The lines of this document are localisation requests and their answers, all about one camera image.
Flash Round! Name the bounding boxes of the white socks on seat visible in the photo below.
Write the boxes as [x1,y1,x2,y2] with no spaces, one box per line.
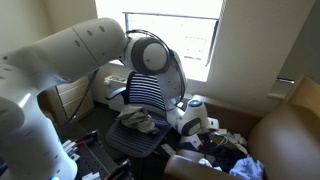
[217,129,249,157]

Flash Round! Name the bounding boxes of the navy blue garment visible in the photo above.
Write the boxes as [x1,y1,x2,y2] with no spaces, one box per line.
[178,134,247,172]

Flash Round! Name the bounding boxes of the black perforated robot cart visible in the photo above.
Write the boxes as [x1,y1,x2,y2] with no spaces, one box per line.
[62,131,132,180]

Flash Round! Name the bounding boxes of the brown leather armchair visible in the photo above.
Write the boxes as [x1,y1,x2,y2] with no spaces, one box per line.
[163,77,320,180]

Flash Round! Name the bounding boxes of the grey garment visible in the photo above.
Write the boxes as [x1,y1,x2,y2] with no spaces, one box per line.
[117,105,159,134]

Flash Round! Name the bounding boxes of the dark slatted office chair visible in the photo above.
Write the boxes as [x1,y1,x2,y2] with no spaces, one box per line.
[106,72,177,158]

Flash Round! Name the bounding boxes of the light blue shirt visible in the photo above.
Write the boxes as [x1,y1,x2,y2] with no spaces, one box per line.
[229,157,264,180]

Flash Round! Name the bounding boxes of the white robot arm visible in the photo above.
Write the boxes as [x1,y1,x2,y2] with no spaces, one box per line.
[0,18,218,180]

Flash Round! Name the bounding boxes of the wooden drawer cabinet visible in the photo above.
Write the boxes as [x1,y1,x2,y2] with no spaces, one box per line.
[38,76,94,126]

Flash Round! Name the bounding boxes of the white crumpled cloth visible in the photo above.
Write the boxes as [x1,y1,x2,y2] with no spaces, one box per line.
[198,158,222,171]

